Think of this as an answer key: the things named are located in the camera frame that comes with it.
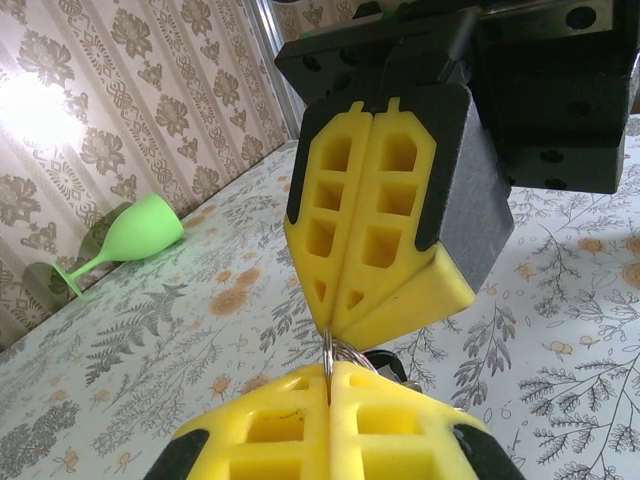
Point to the green wine glass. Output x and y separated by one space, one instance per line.
145 230

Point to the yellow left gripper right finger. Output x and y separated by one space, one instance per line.
400 440

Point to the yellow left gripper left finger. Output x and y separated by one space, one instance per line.
260 440

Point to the aluminium frame post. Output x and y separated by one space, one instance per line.
267 20

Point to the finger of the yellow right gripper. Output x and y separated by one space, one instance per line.
310 200
440 175

